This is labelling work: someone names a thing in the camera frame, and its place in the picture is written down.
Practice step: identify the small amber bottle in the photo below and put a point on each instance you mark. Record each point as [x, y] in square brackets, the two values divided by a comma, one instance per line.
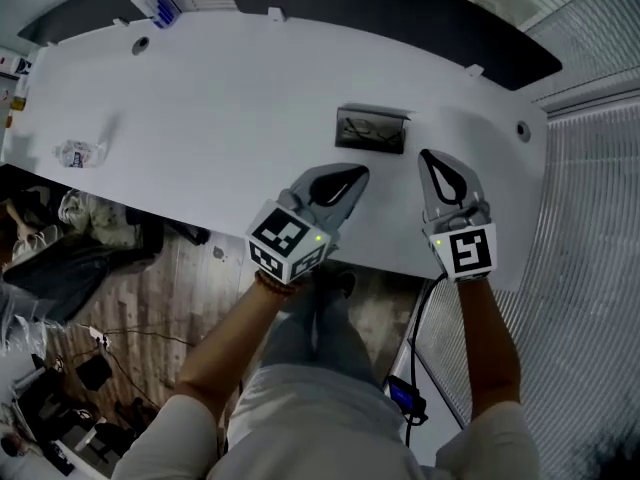
[19, 102]

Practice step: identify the long black desk partition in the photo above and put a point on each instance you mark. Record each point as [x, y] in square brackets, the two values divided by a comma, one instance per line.
[400, 13]

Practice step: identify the person's dark shoe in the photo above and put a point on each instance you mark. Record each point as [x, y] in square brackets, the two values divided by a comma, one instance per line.
[334, 278]

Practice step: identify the crumpled clear plastic bottle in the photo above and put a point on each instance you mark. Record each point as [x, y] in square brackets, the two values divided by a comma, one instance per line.
[80, 154]

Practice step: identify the black bag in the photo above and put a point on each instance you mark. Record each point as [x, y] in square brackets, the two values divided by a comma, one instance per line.
[55, 280]

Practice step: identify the white power strip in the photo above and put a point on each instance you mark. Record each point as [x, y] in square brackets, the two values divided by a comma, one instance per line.
[101, 339]

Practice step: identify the person's grey trousers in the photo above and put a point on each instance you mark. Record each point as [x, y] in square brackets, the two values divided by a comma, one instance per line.
[325, 338]

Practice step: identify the black device with blue screen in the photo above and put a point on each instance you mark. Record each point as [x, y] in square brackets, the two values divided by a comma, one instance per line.
[402, 393]

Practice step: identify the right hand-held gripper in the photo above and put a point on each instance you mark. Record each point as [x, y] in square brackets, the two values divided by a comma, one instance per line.
[467, 248]

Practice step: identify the person's right forearm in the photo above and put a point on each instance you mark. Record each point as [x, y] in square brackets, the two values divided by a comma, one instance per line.
[490, 348]

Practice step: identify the white partition bracket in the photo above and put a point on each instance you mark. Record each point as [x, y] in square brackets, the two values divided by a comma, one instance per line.
[276, 14]
[475, 71]
[120, 21]

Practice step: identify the small black box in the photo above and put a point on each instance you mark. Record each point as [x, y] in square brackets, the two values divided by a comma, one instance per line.
[93, 371]

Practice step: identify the crumpled pale cloth bundle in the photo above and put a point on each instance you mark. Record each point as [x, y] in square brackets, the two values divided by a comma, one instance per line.
[95, 215]

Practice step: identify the person's white shirt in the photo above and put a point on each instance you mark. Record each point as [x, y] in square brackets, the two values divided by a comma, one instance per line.
[320, 433]

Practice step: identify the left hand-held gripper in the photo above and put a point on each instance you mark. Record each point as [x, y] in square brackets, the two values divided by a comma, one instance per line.
[287, 240]

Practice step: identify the black thin-framed glasses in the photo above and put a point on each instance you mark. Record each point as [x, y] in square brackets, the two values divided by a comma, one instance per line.
[361, 127]

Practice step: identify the short black desk partition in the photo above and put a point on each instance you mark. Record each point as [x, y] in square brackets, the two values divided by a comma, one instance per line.
[75, 15]

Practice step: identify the white bottles with blue labels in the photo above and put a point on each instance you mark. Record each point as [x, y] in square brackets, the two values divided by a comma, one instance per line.
[152, 3]

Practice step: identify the grey glasses case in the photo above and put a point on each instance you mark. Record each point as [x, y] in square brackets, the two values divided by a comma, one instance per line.
[395, 118]

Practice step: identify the person's left forearm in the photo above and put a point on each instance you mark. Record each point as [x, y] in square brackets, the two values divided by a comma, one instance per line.
[235, 338]

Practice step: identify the white printed box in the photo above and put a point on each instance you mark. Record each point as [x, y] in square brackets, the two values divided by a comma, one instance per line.
[15, 67]

